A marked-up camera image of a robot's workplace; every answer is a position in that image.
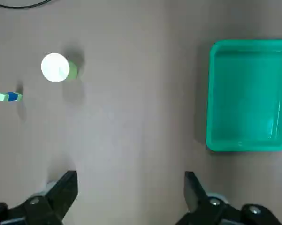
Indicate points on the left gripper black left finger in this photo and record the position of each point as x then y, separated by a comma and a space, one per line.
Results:
58, 197

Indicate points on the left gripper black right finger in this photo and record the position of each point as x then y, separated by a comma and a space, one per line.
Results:
197, 199

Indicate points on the green paper cup white inside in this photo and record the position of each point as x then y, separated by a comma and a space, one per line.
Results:
54, 67

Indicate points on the green and blue block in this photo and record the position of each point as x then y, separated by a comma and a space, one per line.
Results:
11, 96

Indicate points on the green plastic tray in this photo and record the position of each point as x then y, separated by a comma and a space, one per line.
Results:
246, 103

